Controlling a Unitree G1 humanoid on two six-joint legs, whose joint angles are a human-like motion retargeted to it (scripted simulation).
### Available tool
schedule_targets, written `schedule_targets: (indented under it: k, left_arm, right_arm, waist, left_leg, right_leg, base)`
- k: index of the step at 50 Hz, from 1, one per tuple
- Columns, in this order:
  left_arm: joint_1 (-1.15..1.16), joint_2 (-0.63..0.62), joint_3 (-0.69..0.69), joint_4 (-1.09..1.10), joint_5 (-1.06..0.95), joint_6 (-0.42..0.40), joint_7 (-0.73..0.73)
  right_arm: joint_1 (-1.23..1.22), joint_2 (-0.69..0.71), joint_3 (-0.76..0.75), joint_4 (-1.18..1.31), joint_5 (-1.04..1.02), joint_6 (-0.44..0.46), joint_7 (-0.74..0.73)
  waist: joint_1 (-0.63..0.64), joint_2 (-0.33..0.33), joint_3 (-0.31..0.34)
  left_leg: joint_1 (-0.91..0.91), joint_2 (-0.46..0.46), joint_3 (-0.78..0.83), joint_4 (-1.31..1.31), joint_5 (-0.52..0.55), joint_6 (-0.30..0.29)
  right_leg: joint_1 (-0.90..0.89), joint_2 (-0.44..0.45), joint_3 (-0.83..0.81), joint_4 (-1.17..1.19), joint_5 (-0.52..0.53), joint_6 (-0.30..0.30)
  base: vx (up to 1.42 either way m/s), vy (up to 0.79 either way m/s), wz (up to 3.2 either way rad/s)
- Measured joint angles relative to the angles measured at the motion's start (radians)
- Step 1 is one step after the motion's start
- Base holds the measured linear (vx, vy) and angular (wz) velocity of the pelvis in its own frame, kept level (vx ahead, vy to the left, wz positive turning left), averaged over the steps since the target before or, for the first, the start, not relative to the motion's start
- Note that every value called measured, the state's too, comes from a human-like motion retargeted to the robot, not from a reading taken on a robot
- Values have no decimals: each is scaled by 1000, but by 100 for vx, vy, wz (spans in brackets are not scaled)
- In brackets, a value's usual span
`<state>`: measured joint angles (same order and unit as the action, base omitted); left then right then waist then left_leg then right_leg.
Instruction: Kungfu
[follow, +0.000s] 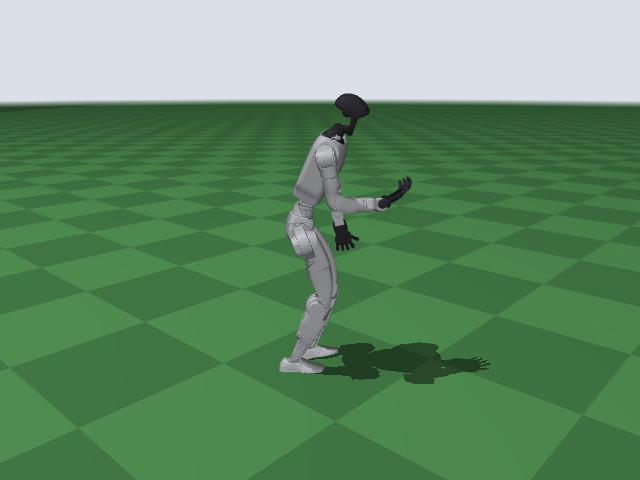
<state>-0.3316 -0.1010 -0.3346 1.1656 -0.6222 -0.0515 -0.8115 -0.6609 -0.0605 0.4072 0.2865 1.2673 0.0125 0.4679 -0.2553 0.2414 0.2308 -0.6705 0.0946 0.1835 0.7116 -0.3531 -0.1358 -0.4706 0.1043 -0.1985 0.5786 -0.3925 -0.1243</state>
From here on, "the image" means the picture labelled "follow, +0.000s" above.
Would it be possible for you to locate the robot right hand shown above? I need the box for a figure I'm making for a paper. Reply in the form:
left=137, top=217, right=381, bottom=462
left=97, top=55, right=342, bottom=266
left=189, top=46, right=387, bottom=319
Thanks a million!
left=378, top=177, right=412, bottom=209

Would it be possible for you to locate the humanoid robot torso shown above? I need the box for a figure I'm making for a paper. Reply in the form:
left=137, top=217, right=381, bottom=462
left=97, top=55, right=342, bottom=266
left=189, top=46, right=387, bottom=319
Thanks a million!
left=285, top=129, right=347, bottom=239

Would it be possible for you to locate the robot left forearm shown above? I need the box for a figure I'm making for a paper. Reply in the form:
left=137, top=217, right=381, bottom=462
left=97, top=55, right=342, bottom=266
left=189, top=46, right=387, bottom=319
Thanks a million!
left=329, top=187, right=345, bottom=227

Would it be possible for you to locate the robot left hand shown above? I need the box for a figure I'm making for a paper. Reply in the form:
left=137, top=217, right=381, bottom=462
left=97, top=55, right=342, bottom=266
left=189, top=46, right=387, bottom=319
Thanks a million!
left=333, top=219, right=359, bottom=251

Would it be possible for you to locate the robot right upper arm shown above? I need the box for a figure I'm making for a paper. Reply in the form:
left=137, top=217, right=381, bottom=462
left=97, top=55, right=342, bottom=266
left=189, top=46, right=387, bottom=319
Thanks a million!
left=315, top=145, right=345, bottom=212

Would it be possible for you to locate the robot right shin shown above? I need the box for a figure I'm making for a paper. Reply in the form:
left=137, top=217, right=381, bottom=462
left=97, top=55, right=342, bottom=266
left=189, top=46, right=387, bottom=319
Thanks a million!
left=290, top=301, right=332, bottom=363

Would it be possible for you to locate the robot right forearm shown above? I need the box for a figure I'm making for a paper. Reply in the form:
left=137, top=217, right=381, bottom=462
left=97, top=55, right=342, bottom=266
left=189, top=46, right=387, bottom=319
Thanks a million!
left=334, top=196, right=387, bottom=214

